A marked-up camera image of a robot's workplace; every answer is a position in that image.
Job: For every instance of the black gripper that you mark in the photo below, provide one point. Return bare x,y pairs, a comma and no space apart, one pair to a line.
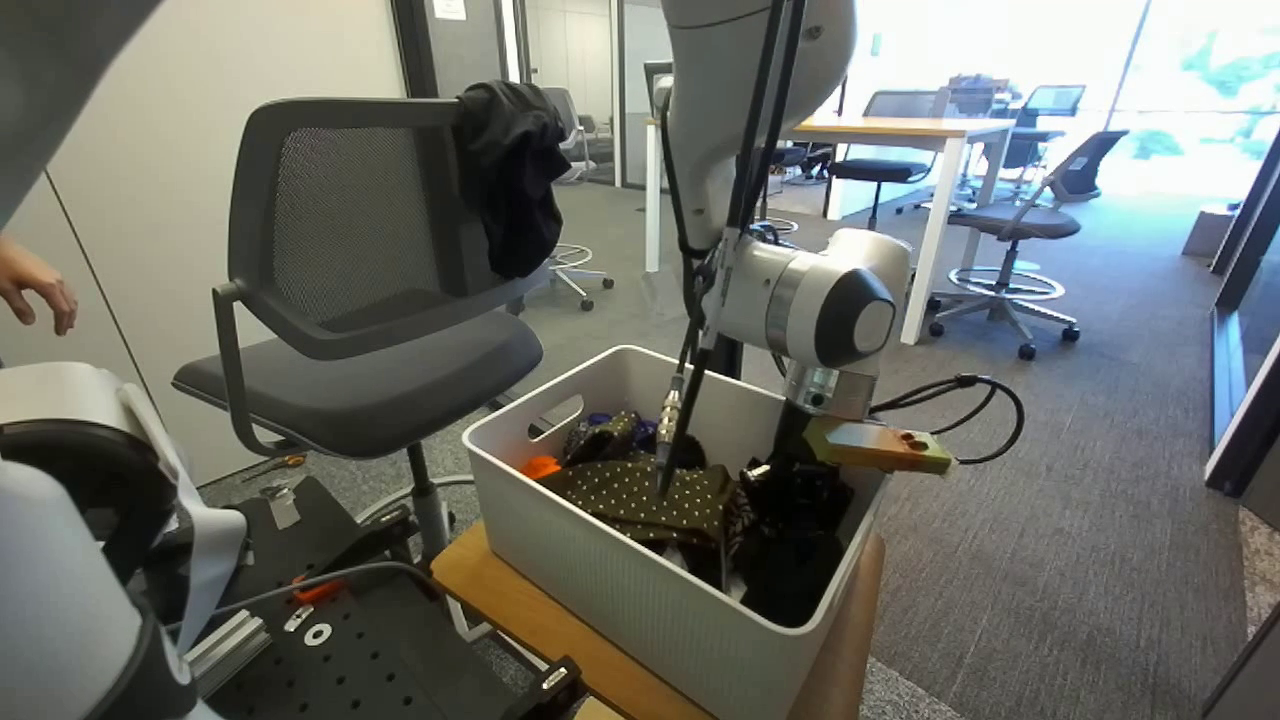
798,434

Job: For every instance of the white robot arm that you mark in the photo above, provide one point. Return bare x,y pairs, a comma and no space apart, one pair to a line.
747,80

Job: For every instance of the grey background office chair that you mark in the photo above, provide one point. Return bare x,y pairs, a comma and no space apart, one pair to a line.
582,265

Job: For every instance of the black office chair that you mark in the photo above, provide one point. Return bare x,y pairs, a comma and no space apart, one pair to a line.
881,167

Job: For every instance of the dark swivel stool chair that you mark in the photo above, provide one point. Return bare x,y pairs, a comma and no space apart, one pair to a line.
1023,222

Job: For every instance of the grey mesh office chair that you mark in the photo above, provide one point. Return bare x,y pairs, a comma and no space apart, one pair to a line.
361,360

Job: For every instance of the person's hand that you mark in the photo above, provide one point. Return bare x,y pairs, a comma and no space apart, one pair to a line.
35,286

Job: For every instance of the olive polka dot cloth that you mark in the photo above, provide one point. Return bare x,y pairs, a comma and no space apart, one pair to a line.
640,495

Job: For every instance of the zebra pattern cloth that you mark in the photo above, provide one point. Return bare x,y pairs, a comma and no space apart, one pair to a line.
604,434

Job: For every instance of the white plastic storage bin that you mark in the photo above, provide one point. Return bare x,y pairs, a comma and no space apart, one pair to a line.
640,587

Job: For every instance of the orange cloth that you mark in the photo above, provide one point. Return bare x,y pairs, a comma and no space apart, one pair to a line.
543,467

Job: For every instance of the wooden side table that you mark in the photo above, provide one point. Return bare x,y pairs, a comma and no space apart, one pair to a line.
533,615

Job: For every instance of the white wooden-top table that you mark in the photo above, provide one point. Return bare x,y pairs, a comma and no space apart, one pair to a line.
922,135

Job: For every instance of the black crumpled garment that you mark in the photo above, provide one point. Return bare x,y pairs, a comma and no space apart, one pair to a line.
513,175

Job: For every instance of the computer monitor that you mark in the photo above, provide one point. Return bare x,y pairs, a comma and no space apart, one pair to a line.
1056,103

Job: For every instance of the small red tool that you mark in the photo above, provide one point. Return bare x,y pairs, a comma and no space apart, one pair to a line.
318,591

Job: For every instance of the dark glass partition frame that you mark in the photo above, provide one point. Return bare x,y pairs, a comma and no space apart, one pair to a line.
1244,346

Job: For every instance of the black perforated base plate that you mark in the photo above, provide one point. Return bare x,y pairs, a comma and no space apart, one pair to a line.
373,652

